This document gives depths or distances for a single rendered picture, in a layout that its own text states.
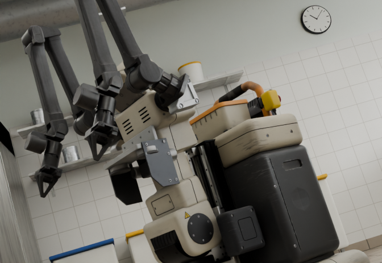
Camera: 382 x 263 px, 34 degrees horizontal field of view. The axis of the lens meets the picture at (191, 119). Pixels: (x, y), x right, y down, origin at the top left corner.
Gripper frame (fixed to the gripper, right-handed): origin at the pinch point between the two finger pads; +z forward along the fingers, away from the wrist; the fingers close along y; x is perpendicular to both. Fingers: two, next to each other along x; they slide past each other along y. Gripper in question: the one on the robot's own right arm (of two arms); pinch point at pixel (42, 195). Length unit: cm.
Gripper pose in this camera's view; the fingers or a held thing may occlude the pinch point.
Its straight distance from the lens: 222.7
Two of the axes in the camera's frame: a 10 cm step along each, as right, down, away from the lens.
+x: 8.3, 3.3, 4.5
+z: -1.1, 8.8, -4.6
